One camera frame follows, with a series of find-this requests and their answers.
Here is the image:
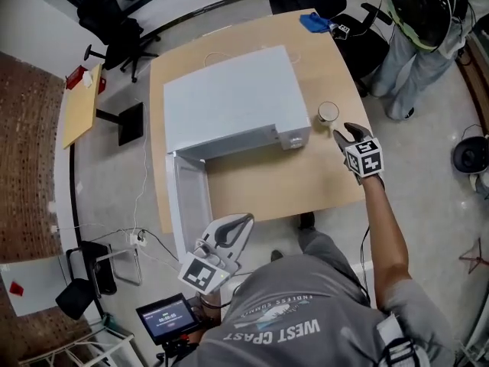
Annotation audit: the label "person's left forearm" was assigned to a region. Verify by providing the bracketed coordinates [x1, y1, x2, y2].
[197, 287, 223, 310]

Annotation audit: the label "black dome backpack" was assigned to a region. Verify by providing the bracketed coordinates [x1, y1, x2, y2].
[450, 135, 489, 175]
[386, 0, 471, 54]

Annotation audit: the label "person's grey trousers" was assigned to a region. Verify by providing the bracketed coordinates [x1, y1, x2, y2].
[296, 227, 368, 283]

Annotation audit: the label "black floor cable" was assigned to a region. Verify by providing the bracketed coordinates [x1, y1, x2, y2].
[138, 229, 181, 264]

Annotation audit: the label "black office chair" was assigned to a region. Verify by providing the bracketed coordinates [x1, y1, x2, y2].
[77, 0, 162, 84]

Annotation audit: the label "blue cloth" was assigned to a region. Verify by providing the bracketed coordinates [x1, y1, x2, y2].
[299, 12, 332, 34]

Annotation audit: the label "small wooden desk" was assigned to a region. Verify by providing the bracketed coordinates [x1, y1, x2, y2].
[61, 63, 144, 151]

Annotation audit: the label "white low table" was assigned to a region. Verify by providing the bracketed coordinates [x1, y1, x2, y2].
[0, 256, 79, 317]

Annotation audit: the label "black device with printed tag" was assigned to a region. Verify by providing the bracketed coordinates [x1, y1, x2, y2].
[329, 22, 353, 41]

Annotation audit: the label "white cup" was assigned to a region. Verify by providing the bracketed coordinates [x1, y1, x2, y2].
[316, 101, 341, 127]

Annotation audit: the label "black tablet mount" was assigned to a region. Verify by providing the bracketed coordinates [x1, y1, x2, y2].
[155, 333, 200, 367]

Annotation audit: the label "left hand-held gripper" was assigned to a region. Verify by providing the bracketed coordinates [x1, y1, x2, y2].
[177, 213, 255, 296]

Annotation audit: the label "red box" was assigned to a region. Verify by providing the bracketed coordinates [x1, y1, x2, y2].
[65, 64, 106, 93]

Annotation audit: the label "white wire rack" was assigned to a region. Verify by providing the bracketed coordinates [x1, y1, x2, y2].
[14, 310, 147, 367]

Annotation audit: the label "wooden coat stand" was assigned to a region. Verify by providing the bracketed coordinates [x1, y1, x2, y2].
[458, 236, 489, 275]

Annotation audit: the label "person's grey t-shirt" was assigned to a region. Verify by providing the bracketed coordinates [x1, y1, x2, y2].
[194, 253, 456, 367]

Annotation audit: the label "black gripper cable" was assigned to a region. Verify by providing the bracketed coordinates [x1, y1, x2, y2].
[358, 222, 372, 302]

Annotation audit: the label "light wooden table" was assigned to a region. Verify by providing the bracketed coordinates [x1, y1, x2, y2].
[147, 8, 374, 235]

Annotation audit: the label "person's right forearm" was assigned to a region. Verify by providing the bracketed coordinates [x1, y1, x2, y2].
[361, 177, 414, 310]

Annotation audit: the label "black touchscreen tablet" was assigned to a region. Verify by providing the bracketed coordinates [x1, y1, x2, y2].
[135, 292, 202, 346]

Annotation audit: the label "white black shoulder strap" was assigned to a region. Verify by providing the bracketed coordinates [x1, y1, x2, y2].
[375, 311, 422, 367]

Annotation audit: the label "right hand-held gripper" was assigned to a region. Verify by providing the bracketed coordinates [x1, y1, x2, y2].
[332, 122, 385, 187]

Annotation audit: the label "black folding chair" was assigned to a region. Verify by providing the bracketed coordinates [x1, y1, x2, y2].
[55, 240, 143, 321]

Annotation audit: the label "white microwave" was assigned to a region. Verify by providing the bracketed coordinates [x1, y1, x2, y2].
[163, 44, 313, 263]

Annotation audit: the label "white power cable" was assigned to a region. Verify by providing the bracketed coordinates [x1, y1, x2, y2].
[49, 96, 149, 240]

